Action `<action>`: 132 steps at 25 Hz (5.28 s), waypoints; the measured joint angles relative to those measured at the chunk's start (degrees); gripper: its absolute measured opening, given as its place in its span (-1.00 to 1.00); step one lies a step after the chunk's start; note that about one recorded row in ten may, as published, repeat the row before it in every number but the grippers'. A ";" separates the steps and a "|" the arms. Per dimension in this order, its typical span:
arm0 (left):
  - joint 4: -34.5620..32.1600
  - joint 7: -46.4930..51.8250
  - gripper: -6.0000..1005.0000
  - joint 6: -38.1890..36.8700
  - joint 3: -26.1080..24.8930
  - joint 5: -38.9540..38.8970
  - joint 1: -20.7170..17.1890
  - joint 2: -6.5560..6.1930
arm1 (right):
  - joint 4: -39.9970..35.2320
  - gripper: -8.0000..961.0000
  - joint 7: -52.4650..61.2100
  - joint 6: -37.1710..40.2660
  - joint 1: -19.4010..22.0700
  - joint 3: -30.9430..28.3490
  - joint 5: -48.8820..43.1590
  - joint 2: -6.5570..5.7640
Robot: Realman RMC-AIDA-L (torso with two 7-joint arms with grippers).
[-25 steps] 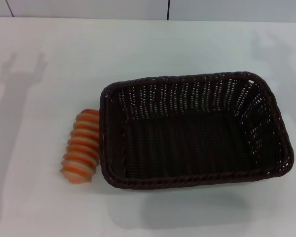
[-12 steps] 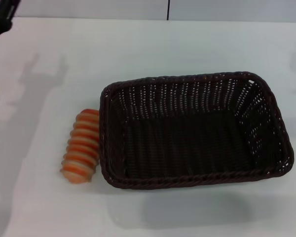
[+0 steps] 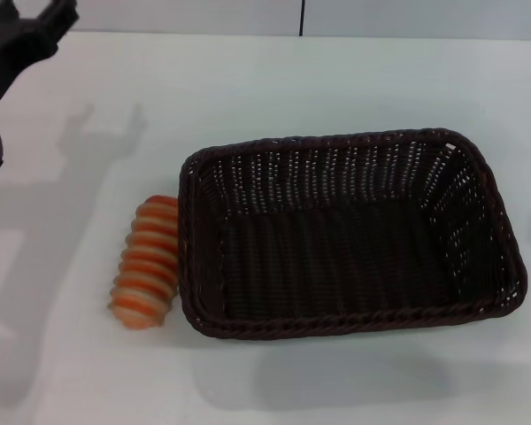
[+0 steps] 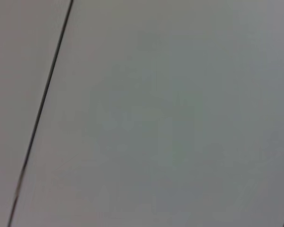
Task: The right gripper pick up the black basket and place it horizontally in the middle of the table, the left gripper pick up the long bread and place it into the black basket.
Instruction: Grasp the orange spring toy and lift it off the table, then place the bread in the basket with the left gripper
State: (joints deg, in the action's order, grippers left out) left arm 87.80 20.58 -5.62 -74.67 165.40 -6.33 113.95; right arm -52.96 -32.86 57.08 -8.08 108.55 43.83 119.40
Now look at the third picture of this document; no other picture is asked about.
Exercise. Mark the orange striped bread roll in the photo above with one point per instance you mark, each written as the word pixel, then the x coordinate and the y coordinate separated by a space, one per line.
pixel 146 261

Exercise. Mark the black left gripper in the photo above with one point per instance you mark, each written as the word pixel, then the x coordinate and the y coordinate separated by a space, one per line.
pixel 9 53

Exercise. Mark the black woven plastic basket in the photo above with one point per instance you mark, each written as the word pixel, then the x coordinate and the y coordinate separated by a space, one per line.
pixel 349 248

